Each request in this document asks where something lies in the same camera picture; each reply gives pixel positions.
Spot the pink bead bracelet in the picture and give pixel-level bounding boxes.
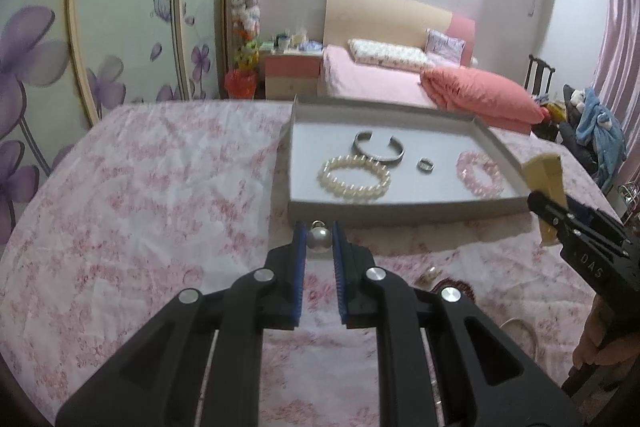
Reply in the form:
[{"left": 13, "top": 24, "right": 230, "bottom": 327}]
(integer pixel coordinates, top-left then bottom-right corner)
[{"left": 455, "top": 149, "right": 507, "bottom": 200}]

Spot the pearl earring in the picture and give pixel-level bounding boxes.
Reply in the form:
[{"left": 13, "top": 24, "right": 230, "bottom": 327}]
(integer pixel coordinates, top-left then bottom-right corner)
[{"left": 306, "top": 220, "right": 332, "bottom": 253}]

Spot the white pearl bracelet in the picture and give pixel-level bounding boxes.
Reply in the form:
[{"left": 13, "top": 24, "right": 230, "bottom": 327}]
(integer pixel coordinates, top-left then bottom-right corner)
[{"left": 316, "top": 152, "right": 393, "bottom": 200}]

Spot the silver cuff bangle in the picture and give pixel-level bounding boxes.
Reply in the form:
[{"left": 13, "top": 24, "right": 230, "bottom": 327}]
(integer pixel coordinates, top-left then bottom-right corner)
[{"left": 352, "top": 131, "right": 406, "bottom": 166}]

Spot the person's right hand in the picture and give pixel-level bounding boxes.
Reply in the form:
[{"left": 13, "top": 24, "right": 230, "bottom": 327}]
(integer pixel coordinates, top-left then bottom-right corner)
[{"left": 573, "top": 296, "right": 639, "bottom": 369}]

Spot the thin silver bangle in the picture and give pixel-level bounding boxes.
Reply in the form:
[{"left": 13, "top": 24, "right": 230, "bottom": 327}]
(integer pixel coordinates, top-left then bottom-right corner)
[{"left": 500, "top": 317, "right": 539, "bottom": 361}]

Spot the blue plush clothing pile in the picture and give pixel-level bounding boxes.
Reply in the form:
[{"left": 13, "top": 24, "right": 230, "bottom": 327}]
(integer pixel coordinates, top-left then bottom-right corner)
[{"left": 559, "top": 84, "right": 627, "bottom": 193}]

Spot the folded salmon quilt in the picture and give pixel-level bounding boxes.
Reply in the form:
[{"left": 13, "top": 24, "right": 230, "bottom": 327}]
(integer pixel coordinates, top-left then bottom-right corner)
[{"left": 420, "top": 66, "right": 547, "bottom": 134}]

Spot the pink window curtain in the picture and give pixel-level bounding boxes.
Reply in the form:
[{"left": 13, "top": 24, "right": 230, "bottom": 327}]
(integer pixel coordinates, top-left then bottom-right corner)
[{"left": 593, "top": 0, "right": 639, "bottom": 182}]

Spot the dark wooden chair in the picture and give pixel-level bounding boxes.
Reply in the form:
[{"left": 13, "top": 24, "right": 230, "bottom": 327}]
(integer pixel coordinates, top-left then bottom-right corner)
[{"left": 524, "top": 54, "right": 555, "bottom": 96}]

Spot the pink floral tablecloth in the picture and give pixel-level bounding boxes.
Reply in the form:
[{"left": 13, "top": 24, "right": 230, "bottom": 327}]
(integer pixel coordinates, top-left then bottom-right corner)
[{"left": 1, "top": 102, "right": 593, "bottom": 419}]

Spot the lilac floral pillow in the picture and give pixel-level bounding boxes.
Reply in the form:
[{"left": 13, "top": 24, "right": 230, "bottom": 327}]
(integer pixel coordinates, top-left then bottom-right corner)
[{"left": 424, "top": 28, "right": 466, "bottom": 66}]

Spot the grey shallow cardboard tray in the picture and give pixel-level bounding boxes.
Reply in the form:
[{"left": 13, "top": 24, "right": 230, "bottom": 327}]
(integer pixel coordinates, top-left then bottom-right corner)
[{"left": 288, "top": 96, "right": 528, "bottom": 228}]

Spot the white floral pillow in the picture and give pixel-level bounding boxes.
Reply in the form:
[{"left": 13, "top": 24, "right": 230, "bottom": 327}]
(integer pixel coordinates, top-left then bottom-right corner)
[{"left": 347, "top": 39, "right": 435, "bottom": 72}]

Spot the pink bed with headboard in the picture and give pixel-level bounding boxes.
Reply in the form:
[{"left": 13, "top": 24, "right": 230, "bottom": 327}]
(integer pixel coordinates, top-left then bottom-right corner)
[{"left": 319, "top": 0, "right": 534, "bottom": 136}]

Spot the red waste bin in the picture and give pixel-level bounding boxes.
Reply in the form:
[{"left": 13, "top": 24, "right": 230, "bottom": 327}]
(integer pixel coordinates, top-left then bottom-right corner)
[{"left": 224, "top": 68, "right": 258, "bottom": 100}]

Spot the pink bedside cabinet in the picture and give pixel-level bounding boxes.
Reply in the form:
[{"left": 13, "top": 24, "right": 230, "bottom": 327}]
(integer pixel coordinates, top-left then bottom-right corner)
[{"left": 260, "top": 50, "right": 322, "bottom": 101}]

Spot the sliding glass wardrobe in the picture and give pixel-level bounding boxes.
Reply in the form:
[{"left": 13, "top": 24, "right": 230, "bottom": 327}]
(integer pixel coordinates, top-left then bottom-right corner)
[{"left": 1, "top": 0, "right": 224, "bottom": 237}]

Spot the tube of plush toys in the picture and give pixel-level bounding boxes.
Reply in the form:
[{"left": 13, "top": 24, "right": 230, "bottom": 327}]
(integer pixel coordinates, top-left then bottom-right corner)
[{"left": 230, "top": 0, "right": 262, "bottom": 70}]

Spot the dark red bead bracelet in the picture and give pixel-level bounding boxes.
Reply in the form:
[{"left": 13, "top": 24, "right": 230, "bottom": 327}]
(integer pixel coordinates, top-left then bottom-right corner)
[{"left": 424, "top": 276, "right": 476, "bottom": 303}]

